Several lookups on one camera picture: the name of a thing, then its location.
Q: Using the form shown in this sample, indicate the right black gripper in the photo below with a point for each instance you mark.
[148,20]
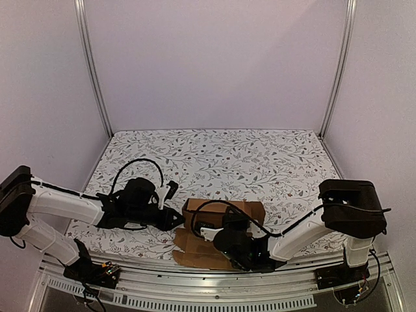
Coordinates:
[197,225]

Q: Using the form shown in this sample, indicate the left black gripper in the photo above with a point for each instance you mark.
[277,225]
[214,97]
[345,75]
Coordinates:
[167,223]

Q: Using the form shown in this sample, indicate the brown cardboard box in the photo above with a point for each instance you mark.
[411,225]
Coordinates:
[194,251]

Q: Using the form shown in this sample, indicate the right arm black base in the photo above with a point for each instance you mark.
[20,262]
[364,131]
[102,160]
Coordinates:
[341,274]

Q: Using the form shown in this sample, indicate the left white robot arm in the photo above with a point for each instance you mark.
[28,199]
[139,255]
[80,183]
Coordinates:
[23,197]

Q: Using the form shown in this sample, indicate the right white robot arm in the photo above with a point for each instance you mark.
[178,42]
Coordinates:
[350,207]

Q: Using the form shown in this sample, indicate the floral patterned table mat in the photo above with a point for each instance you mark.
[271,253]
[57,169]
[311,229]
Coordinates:
[280,169]

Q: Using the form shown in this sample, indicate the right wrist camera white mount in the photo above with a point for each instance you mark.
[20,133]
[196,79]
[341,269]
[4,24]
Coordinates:
[207,231]

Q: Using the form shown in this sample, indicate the aluminium front rail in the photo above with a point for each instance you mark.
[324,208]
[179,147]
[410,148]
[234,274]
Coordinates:
[159,285]

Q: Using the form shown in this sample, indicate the left aluminium frame post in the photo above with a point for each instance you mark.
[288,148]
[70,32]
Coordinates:
[80,12]

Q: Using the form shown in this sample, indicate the aluminium frame post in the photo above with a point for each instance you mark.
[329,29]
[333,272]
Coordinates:
[80,12]
[351,6]

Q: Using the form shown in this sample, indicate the right aluminium frame post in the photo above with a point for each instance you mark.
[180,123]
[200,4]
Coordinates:
[351,6]

